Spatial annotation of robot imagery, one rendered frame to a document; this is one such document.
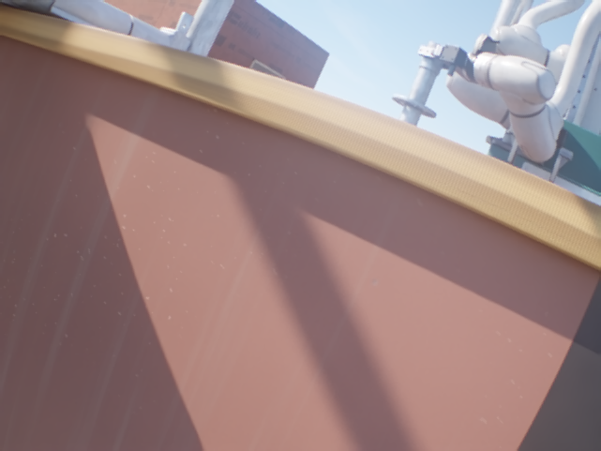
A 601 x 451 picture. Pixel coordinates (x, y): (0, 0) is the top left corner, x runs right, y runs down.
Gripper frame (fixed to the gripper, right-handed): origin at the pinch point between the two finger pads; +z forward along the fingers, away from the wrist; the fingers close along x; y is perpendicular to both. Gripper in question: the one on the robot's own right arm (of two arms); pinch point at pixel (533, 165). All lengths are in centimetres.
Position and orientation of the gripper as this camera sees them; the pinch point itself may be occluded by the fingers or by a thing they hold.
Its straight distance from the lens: 193.9
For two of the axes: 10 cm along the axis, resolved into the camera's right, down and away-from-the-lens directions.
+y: 4.0, 0.9, 9.1
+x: -8.2, -3.9, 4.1
